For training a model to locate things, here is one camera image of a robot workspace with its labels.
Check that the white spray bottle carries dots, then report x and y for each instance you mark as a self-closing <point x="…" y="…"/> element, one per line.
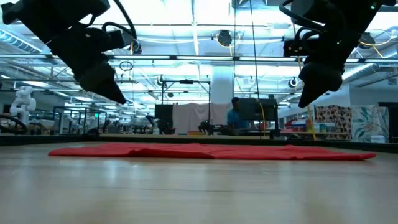
<point x="156" y="128"/>

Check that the black curved tube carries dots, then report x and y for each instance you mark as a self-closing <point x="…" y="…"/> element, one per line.
<point x="20" y="122"/>

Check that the person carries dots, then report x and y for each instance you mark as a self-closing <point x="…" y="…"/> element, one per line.
<point x="234" y="119"/>

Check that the black cabinet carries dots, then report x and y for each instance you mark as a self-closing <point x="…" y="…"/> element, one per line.
<point x="392" y="121"/>

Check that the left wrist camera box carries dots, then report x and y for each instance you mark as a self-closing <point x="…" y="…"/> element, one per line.
<point x="119" y="39"/>

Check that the floral pattern fabric panel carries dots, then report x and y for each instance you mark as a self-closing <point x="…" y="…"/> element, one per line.
<point x="370" y="121"/>

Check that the white storage box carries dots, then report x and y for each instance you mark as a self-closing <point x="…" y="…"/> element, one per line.
<point x="377" y="139"/>

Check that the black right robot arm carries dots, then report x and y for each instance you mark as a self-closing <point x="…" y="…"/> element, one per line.
<point x="367" y="18"/>

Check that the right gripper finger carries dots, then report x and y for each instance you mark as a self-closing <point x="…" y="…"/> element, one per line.
<point x="320" y="82"/>

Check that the black screen panel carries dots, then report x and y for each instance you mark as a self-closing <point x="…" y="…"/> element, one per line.
<point x="163" y="113"/>

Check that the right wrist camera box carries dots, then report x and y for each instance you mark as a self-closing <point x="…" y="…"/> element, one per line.
<point x="298" y="48"/>

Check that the black metal table frame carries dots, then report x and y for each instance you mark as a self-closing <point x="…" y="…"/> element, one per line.
<point x="311" y="144"/>

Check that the black enclosure frame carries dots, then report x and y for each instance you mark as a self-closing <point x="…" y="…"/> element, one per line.
<point x="53" y="121"/>

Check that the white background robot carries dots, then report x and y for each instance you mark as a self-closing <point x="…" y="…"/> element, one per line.
<point x="23" y="102"/>

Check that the black monitor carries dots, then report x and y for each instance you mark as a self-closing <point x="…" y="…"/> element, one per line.
<point x="264" y="109"/>

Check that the leopard pattern fabric panel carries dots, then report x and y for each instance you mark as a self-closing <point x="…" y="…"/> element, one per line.
<point x="334" y="115"/>

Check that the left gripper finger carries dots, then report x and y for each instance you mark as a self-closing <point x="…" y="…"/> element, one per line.
<point x="102" y="82"/>

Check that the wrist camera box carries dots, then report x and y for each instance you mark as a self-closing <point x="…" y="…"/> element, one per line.
<point x="119" y="39"/>
<point x="298" y="48"/>

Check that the black metal rig frame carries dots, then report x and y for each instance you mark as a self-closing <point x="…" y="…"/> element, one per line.
<point x="186" y="81"/>

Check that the black background robot arm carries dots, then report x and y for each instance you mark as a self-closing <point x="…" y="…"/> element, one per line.
<point x="205" y="127"/>

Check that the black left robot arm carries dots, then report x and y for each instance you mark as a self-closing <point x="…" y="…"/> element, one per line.
<point x="46" y="12"/>

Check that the white hanging sheet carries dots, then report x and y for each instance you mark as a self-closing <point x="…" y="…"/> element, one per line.
<point x="192" y="115"/>

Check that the red cloth napkin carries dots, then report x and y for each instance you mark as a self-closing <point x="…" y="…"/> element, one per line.
<point x="202" y="151"/>

